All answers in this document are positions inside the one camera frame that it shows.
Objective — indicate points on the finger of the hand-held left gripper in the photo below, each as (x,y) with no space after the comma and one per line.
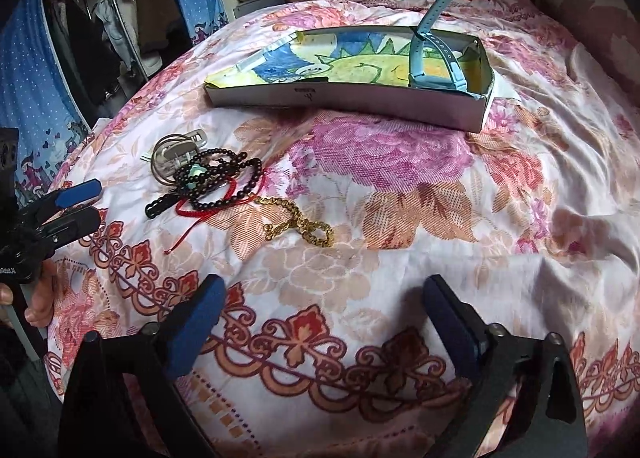
(75,225)
(75,193)

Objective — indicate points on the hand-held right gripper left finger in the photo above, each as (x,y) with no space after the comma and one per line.
(197,323)

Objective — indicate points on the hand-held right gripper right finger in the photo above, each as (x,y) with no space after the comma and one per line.
(450,325)

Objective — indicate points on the beige hair clip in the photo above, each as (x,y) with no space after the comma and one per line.
(192,140)

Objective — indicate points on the grey cardboard box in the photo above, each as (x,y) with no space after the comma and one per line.
(350,103)

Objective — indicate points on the person's left hand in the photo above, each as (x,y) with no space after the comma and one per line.
(42,295)

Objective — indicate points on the floral bedsheet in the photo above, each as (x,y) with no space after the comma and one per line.
(350,288)

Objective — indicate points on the hanging clothes rack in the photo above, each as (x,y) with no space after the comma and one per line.
(85,48)

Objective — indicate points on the metal clothes rack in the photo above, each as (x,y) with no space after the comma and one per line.
(131,45)

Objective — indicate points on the crayon drawing paper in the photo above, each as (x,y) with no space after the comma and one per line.
(350,65)

